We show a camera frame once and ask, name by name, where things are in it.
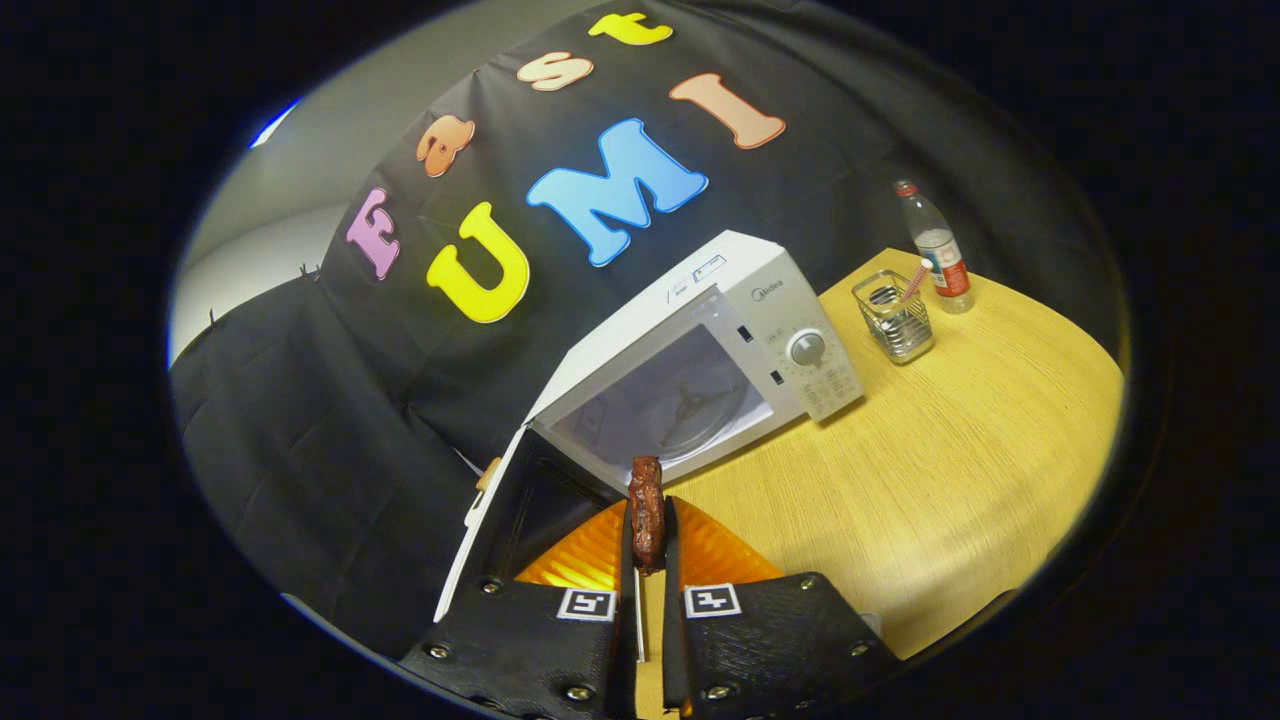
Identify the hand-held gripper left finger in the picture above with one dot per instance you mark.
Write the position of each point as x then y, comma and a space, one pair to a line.
622, 660

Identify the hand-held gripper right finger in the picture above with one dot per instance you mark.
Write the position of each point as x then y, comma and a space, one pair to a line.
675, 650

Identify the brown meat piece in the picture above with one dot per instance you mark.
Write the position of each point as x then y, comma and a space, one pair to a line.
646, 510

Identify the white toaster oven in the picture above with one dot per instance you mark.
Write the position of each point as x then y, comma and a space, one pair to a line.
690, 290

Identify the glass turntable plate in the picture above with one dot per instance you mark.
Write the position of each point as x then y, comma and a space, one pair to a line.
700, 425

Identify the pink straw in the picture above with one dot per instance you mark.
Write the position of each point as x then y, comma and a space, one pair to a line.
915, 282

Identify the clear plastic water bottle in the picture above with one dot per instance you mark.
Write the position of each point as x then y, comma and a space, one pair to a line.
940, 255

